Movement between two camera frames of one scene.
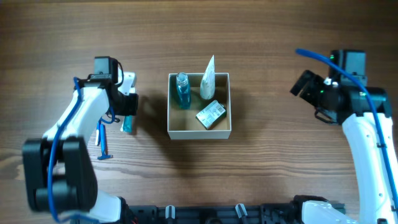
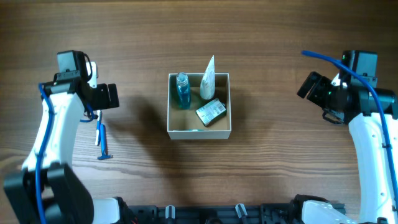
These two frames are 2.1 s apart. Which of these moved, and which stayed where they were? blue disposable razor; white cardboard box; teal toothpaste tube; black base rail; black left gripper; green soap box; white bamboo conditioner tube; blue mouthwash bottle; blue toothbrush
Moved: green soap box; black left gripper; teal toothpaste tube
Stayed: black base rail; white bamboo conditioner tube; white cardboard box; blue disposable razor; blue toothbrush; blue mouthwash bottle
